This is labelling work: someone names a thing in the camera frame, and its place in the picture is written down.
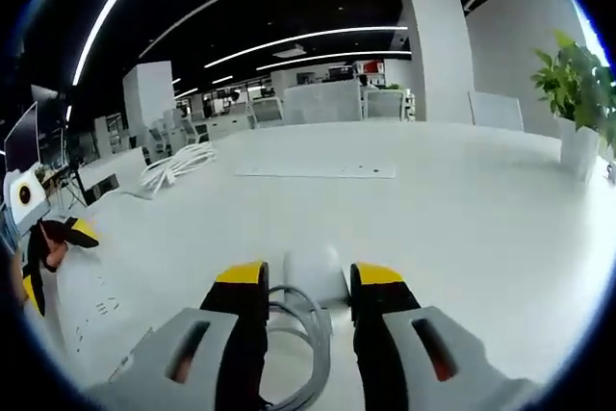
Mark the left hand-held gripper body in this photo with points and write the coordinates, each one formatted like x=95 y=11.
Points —
x=26 y=201

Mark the grey mesh office chair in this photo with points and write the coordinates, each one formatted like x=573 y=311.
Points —
x=267 y=112
x=383 y=105

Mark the white desk partition panel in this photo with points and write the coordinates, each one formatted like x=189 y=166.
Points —
x=322 y=103

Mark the white charger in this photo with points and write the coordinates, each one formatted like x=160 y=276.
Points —
x=315 y=271

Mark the person's left hand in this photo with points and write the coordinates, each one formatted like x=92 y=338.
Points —
x=59 y=255

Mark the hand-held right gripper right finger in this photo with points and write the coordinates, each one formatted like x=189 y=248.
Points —
x=476 y=377

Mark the computer monitor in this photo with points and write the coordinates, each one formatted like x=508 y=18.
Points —
x=21 y=139

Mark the green potted plant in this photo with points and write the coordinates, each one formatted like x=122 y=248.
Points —
x=582 y=79

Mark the black laptop tripod stand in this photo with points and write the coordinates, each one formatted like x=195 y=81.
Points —
x=74 y=175

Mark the white chair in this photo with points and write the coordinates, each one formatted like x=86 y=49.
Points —
x=495 y=111

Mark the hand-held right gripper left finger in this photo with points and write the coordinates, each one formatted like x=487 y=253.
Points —
x=159 y=372

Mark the white square plant pot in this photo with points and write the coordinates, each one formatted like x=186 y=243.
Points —
x=579 y=151

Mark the white power strip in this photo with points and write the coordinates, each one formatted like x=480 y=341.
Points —
x=103 y=315

